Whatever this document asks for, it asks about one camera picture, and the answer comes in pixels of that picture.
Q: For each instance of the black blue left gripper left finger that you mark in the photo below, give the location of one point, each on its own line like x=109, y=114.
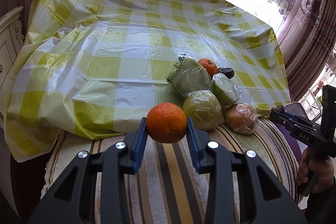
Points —
x=71, y=198

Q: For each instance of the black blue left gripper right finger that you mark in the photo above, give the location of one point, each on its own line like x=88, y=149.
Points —
x=242, y=189

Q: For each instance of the yellow brown fruit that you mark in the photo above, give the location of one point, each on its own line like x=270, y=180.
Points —
x=241, y=118

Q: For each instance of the pale round fruit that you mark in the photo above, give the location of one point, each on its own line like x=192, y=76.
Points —
x=204, y=109

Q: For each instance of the large green fruit half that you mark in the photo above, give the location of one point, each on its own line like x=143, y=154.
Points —
x=186, y=76

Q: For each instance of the person's right hand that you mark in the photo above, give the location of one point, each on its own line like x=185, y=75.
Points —
x=315, y=173

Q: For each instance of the pink patterned curtain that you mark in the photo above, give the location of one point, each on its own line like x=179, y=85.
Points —
x=307, y=40

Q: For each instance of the small orange tangerine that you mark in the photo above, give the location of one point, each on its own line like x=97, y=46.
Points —
x=209, y=66

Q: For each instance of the yellow checkered plastic tablecloth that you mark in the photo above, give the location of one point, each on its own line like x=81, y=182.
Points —
x=94, y=68

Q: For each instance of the cream carved cabinet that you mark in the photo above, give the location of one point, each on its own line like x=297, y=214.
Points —
x=11, y=40

